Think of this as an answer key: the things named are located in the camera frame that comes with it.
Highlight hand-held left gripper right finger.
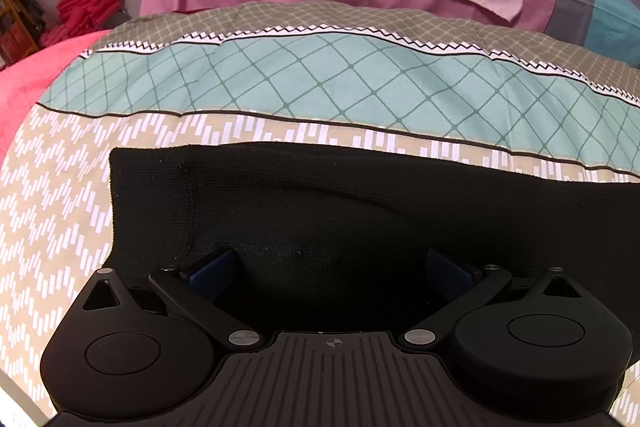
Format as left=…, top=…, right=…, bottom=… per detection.
left=401, top=248, right=585, bottom=350

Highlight patterned beige teal quilt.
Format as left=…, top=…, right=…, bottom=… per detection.
left=0, top=0, right=640, bottom=427

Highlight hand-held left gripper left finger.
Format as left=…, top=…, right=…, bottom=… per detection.
left=80, top=248, right=267, bottom=352

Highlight teal grey striped bedding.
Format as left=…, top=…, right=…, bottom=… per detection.
left=524, top=0, right=640, bottom=68

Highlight pink fleece blanket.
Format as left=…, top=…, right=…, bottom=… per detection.
left=0, top=31, right=107, bottom=158

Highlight pile of red clothes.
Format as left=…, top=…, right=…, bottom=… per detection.
left=39, top=0, right=124, bottom=48

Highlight black pants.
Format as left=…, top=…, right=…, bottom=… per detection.
left=98, top=143, right=640, bottom=338

